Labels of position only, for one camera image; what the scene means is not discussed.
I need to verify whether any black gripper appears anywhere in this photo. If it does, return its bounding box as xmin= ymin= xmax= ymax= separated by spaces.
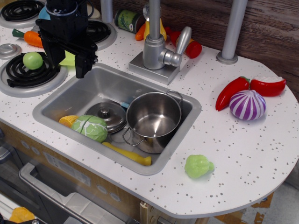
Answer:
xmin=36 ymin=8 xmax=98 ymax=78

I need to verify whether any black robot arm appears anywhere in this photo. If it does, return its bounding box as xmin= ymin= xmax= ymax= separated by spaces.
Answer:
xmin=36 ymin=0 xmax=98 ymax=78

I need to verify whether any stainless steel pot lid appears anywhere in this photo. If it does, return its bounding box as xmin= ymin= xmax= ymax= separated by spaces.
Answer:
xmin=85 ymin=101 xmax=127 ymax=133

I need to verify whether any light green toy broccoli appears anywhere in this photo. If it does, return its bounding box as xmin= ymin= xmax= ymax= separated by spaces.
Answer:
xmin=185 ymin=154 xmax=214 ymax=179

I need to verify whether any green toy apple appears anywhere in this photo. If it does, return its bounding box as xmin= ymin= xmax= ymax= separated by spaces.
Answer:
xmin=22 ymin=52 xmax=43 ymax=70

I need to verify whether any silver sink basin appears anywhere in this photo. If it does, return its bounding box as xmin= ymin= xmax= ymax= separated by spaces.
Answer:
xmin=33 ymin=63 xmax=201 ymax=175

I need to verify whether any back right stove burner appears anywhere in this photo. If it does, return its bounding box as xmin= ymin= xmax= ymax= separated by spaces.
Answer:
xmin=87 ymin=20 xmax=117 ymax=51

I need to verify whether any orange toy carrot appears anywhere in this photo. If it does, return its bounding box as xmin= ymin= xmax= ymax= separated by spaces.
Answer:
xmin=12 ymin=29 xmax=43 ymax=48

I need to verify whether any front black stove burner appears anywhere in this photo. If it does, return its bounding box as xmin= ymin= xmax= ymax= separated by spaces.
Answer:
xmin=0 ymin=52 xmax=68 ymax=98

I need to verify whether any yellow toy corn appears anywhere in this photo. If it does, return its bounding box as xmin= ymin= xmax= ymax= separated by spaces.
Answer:
xmin=58 ymin=115 xmax=79 ymax=128

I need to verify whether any small silver lid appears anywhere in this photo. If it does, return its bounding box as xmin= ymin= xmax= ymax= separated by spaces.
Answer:
xmin=0 ymin=43 xmax=22 ymax=60

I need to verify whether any grey left support pole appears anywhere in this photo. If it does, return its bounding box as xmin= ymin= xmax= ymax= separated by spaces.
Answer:
xmin=100 ymin=0 xmax=114 ymax=23

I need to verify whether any grey support pole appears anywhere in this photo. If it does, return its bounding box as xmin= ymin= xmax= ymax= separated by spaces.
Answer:
xmin=100 ymin=0 xmax=114 ymax=23
xmin=216 ymin=0 xmax=248 ymax=65

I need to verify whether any back left stove burner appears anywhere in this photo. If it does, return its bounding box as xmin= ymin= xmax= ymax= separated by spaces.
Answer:
xmin=0 ymin=0 xmax=45 ymax=29

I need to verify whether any green labelled toy can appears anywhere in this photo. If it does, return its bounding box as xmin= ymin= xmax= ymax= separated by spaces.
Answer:
xmin=114 ymin=9 xmax=145 ymax=34

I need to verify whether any green toy cabbage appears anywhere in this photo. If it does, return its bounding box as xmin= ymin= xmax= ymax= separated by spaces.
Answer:
xmin=71 ymin=115 xmax=108 ymax=143

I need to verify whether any small orange toy pepper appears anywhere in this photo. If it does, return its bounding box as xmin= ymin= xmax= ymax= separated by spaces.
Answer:
xmin=135 ymin=23 xmax=146 ymax=41

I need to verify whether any silver toy faucet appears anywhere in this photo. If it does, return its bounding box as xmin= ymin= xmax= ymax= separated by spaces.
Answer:
xmin=129 ymin=0 xmax=192 ymax=84

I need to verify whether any yellow toy pear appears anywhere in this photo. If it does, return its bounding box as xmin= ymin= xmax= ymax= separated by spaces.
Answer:
xmin=143 ymin=19 xmax=167 ymax=41

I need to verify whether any red toy ketchup bottle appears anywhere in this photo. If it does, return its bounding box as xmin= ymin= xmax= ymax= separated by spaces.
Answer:
xmin=169 ymin=31 xmax=202 ymax=59

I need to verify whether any yellow toy banana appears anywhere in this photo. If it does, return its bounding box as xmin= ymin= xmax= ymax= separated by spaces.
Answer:
xmin=102 ymin=142 xmax=152 ymax=166

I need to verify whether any red toy chili pepper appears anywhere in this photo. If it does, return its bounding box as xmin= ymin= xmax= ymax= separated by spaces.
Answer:
xmin=215 ymin=77 xmax=250 ymax=111

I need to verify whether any purple striped toy onion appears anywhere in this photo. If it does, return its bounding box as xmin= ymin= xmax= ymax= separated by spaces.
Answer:
xmin=229 ymin=90 xmax=266 ymax=120

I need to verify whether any blue handled utensil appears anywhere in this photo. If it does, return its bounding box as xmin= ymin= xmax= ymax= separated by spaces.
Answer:
xmin=120 ymin=102 xmax=129 ymax=108

